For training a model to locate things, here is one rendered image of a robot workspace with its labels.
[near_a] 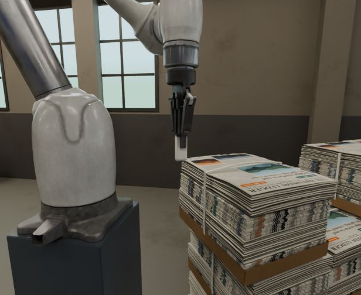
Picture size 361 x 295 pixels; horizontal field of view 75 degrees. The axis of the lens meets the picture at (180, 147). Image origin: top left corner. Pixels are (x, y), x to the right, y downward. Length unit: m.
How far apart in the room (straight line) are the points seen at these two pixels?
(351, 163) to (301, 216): 0.48
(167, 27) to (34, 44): 0.33
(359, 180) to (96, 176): 0.93
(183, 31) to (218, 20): 2.85
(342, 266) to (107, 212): 0.73
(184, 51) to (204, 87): 2.71
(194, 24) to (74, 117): 0.34
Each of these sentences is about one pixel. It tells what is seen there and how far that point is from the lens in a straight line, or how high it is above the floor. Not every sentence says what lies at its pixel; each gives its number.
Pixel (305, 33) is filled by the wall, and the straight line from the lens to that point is 3.50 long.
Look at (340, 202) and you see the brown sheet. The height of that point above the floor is 0.86.
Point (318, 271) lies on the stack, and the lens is 0.84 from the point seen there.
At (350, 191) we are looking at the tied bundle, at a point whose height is 0.92.
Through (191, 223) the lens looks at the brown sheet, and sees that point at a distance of 0.83.
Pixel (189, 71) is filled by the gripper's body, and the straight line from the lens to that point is 0.60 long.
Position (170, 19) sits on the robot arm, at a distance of 0.61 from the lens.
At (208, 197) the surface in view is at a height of 0.99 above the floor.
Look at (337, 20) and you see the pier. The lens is 3.46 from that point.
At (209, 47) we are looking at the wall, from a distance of 3.36.
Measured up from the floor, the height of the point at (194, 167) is 1.05.
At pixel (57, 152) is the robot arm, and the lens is 0.48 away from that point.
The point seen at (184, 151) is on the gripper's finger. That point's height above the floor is 1.13.
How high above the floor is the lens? 1.25
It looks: 11 degrees down
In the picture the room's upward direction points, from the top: straight up
